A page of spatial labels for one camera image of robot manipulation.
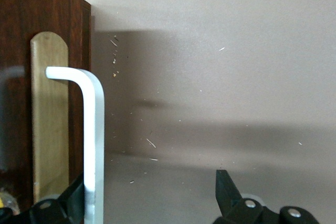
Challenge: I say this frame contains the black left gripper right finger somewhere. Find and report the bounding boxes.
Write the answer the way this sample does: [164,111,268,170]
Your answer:
[212,169,320,224]

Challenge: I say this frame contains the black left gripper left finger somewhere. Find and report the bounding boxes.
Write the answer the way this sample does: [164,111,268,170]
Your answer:
[27,173,87,224]

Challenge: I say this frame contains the wooden drawer with white handle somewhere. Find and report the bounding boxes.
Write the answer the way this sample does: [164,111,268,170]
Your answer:
[0,0,106,224]

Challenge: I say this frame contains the brown table cover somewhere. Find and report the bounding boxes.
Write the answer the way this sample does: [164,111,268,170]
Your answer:
[89,0,336,224]

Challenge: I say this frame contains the dark brown wooden cabinet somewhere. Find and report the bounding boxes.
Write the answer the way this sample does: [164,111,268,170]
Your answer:
[80,0,92,183]

